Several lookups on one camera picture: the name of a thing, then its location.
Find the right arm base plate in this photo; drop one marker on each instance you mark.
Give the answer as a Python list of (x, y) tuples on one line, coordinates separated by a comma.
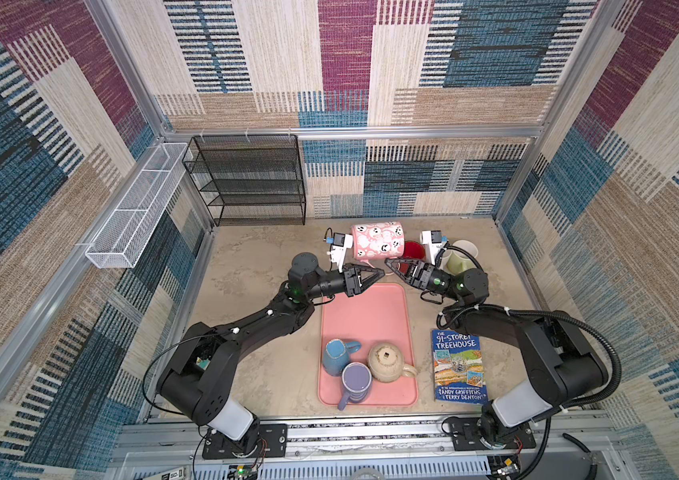
[(476, 434)]

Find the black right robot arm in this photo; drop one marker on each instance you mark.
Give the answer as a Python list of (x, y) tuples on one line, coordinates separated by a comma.
[(568, 362)]

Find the red ceramic mug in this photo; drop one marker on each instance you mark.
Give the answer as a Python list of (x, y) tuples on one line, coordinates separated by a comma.
[(413, 250)]

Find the blue treehouse paperback book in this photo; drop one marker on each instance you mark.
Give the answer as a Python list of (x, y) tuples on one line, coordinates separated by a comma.
[(458, 374)]

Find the white wire mesh basket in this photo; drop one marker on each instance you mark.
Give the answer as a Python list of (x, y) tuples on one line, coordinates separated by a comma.
[(128, 229)]

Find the light green ceramic mug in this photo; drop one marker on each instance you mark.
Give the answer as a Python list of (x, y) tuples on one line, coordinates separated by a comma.
[(458, 261)]

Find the blue ceramic mug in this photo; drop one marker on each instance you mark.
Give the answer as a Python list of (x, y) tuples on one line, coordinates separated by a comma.
[(337, 355)]

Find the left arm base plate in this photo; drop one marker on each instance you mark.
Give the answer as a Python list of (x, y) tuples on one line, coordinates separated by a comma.
[(260, 441)]

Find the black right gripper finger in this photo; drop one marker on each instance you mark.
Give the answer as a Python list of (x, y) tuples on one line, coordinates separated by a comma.
[(401, 273), (397, 262)]

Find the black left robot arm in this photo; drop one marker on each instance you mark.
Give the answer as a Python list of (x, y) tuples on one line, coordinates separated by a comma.
[(198, 377)]

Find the pink plastic tray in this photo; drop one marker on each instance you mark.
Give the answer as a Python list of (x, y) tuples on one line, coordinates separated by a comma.
[(378, 315)]

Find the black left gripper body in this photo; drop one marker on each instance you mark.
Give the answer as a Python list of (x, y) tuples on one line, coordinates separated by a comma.
[(348, 284)]

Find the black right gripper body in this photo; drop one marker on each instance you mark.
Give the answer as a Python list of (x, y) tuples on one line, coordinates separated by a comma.
[(428, 277)]

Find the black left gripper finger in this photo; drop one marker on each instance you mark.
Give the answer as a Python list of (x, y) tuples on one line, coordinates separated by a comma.
[(369, 279), (374, 270)]

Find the aluminium front rail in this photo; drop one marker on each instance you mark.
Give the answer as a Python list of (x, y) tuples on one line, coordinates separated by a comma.
[(581, 444)]

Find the pink patterned glass mug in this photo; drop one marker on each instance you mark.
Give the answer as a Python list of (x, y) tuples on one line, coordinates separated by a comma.
[(378, 240)]

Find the beige speckled ceramic mug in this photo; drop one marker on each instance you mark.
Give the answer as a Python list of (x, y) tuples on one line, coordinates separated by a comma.
[(387, 364)]

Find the purple ceramic mug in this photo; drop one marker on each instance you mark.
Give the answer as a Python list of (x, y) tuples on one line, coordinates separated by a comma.
[(356, 381)]

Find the black wire shelf rack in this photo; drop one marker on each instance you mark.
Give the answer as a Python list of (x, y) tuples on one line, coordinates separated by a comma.
[(249, 179)]

